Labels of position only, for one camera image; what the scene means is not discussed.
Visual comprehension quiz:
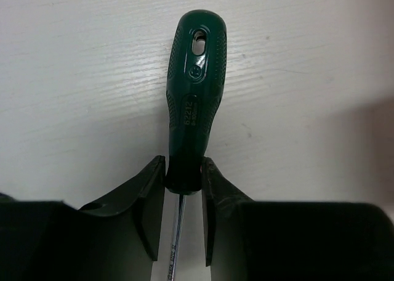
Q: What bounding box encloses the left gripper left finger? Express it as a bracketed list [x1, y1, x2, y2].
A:
[1, 156, 166, 280]

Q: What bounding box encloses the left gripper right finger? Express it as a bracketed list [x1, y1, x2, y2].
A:
[201, 158, 393, 280]

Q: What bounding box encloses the green flathead screwdriver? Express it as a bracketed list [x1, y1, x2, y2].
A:
[164, 9, 227, 280]

